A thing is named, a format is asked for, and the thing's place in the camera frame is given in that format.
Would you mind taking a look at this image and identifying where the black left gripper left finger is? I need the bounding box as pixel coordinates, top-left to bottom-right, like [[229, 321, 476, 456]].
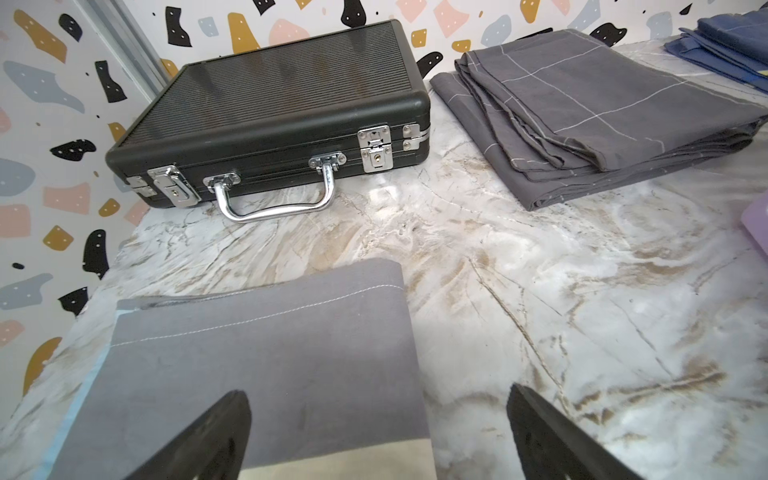
[[127, 390, 252, 480]]

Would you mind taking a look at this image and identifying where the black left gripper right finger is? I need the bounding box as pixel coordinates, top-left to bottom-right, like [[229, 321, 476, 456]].
[[506, 383, 640, 480]]

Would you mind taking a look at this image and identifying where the grey cream tan pillowcase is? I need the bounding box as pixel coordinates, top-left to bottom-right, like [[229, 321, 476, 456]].
[[37, 259, 436, 479]]

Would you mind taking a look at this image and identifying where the blue yellow-striped pillowcase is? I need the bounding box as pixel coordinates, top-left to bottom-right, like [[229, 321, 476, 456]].
[[664, 7, 767, 93]]

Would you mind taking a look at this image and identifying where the lilac perforated plastic basket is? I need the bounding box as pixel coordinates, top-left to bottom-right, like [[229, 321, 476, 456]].
[[741, 192, 768, 255]]

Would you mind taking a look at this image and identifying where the dark grey checked folded sheet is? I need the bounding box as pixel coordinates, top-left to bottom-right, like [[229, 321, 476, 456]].
[[431, 30, 767, 211]]

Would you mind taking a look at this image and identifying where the black hard carrying case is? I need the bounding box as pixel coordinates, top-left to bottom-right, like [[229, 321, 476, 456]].
[[105, 20, 430, 223]]

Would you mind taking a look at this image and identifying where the left aluminium corner post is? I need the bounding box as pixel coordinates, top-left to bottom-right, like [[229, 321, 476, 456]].
[[75, 0, 171, 101]]

